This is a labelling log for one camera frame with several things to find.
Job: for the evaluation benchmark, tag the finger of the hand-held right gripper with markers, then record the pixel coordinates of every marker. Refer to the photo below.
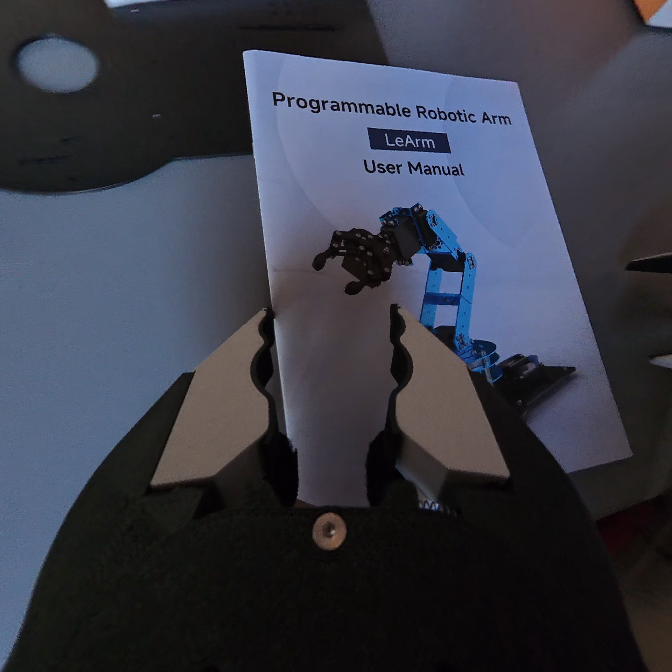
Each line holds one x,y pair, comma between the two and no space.
656,264
664,362

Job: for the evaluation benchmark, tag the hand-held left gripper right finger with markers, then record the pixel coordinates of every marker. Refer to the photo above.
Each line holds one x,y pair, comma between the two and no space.
446,420

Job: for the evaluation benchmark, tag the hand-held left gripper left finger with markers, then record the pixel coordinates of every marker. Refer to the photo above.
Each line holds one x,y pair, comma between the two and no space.
215,420

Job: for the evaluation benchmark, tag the white user manual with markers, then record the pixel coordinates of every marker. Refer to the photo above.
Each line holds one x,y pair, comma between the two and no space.
325,210

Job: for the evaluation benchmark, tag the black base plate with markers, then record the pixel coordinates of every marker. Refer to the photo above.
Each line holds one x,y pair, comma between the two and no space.
183,78

